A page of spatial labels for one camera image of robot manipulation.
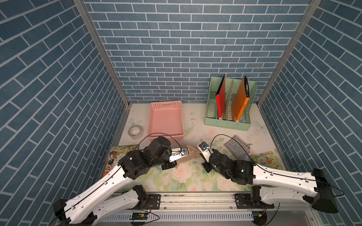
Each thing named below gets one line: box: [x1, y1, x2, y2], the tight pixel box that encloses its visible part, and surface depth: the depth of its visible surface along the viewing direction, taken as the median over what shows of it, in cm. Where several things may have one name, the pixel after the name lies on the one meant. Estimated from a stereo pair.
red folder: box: [215, 74, 226, 121], surface depth 93 cm
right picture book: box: [248, 151, 285, 171], surface depth 91 cm
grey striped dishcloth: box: [223, 135, 253, 162], surface depth 95 cm
